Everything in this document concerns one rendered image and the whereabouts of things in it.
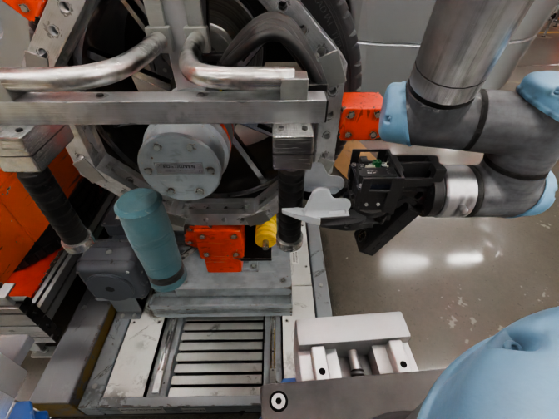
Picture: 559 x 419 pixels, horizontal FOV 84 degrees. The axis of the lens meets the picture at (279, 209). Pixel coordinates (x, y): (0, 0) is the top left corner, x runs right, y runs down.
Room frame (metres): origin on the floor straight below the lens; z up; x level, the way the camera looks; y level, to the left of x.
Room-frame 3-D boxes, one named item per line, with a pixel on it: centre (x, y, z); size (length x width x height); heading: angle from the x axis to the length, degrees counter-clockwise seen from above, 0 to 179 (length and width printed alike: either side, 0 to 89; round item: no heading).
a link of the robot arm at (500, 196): (0.34, -0.31, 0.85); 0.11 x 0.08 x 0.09; 91
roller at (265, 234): (0.67, 0.04, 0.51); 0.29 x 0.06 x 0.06; 1
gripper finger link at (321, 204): (0.31, -0.05, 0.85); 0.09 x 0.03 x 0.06; 100
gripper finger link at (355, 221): (0.31, -0.10, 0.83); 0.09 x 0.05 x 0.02; 100
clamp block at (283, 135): (0.37, -0.02, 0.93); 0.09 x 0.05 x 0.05; 1
